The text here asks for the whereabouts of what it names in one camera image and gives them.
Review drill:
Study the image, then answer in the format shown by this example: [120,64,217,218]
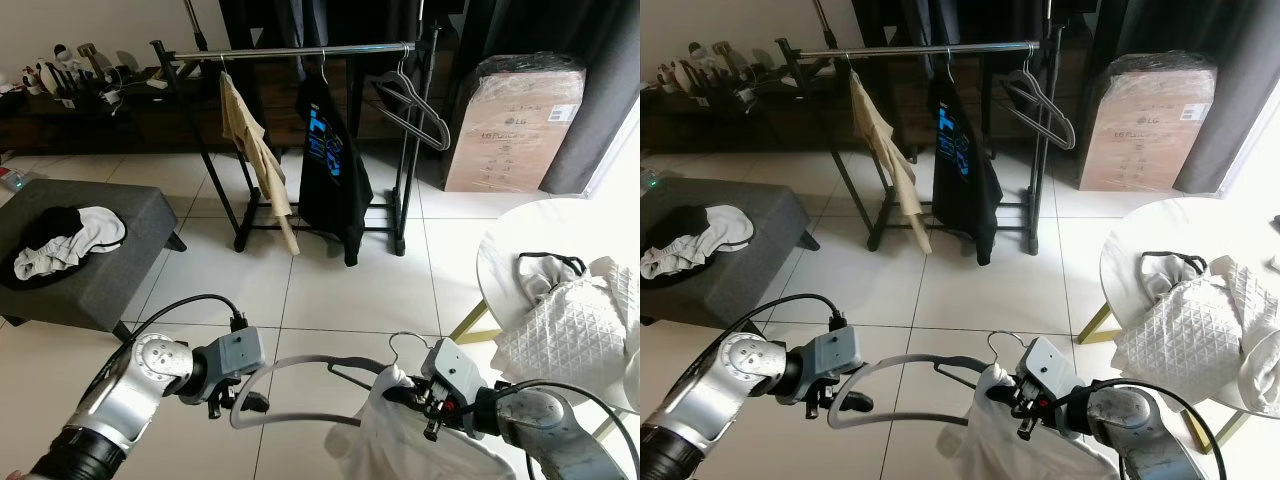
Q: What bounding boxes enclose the plain white garment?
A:
[945,362,1136,480]
[325,365,546,480]

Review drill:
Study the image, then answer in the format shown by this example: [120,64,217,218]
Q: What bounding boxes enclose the light grey plastic hanger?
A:
[228,330,431,433]
[828,330,1021,433]

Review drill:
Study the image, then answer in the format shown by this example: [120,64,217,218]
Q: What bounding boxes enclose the dark grey plastic hanger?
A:
[385,68,453,136]
[1003,68,1078,151]
[372,68,453,153]
[1015,68,1078,136]

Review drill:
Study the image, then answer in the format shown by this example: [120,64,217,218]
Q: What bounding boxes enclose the white quilted cloth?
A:
[495,258,641,401]
[1115,255,1280,416]

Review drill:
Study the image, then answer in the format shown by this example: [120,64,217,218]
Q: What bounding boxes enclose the white garment black trim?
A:
[515,250,589,303]
[1140,250,1211,301]

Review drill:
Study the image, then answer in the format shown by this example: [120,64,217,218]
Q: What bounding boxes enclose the grey fabric ottoman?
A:
[0,180,186,341]
[640,178,816,326]

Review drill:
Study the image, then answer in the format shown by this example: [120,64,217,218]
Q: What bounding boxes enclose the round white table gold legs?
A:
[1078,198,1280,451]
[448,198,641,413]

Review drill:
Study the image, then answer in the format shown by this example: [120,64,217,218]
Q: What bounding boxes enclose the black t-shirt blue print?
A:
[295,72,374,266]
[930,75,1004,266]

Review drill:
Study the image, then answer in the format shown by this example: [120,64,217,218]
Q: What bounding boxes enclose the crumpled black garment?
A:
[650,203,746,276]
[0,205,121,291]

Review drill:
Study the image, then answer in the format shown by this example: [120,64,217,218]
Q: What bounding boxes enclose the beige garment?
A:
[220,72,301,256]
[850,70,933,253]

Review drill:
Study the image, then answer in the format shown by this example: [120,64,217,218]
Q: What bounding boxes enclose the plastic wrapped cardboard box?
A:
[443,52,586,194]
[1078,52,1219,193]

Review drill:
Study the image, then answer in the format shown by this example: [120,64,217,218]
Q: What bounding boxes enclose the dark wooden sideboard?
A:
[640,65,1086,156]
[0,65,451,156]

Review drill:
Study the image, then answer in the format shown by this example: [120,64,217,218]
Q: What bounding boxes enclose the slanted chrome pole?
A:
[812,0,839,51]
[183,0,208,53]

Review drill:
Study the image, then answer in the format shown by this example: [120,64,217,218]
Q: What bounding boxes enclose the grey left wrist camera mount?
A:
[203,325,267,399]
[798,325,863,399]

